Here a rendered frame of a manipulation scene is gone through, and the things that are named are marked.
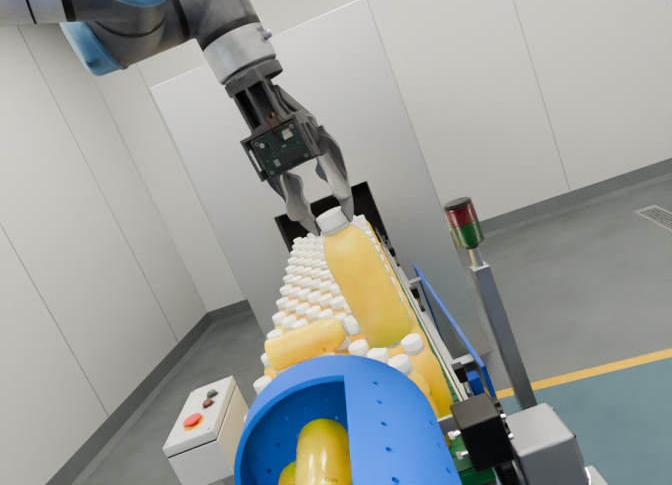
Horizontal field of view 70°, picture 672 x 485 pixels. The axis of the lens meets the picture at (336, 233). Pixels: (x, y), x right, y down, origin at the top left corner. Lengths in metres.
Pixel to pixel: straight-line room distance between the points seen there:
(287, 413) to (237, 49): 0.48
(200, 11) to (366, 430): 0.47
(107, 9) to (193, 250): 5.06
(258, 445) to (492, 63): 4.30
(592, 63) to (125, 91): 4.39
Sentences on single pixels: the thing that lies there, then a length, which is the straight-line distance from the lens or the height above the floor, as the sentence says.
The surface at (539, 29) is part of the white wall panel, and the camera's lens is 4.84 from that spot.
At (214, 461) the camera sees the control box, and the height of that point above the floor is 1.04.
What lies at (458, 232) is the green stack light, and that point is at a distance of 1.10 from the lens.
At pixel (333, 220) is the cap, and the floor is 1.41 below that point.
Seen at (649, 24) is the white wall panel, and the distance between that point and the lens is 5.10.
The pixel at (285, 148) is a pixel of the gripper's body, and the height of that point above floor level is 1.51.
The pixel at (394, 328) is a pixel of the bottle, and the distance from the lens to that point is 0.65.
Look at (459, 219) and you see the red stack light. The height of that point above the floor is 1.23.
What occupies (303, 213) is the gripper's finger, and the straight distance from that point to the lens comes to 0.62.
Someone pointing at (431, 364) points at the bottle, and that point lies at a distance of 0.95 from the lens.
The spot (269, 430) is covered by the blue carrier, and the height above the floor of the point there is 1.16.
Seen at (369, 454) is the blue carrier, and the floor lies 1.22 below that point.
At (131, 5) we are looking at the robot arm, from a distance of 0.45.
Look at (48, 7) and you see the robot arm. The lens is 0.45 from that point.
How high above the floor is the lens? 1.51
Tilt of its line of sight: 12 degrees down
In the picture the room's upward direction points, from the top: 22 degrees counter-clockwise
